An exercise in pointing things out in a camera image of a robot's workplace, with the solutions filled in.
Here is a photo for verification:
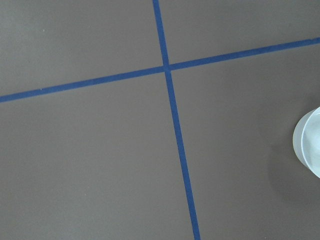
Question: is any white ceramic bowl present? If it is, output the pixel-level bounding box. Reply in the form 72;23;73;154
292;107;320;178

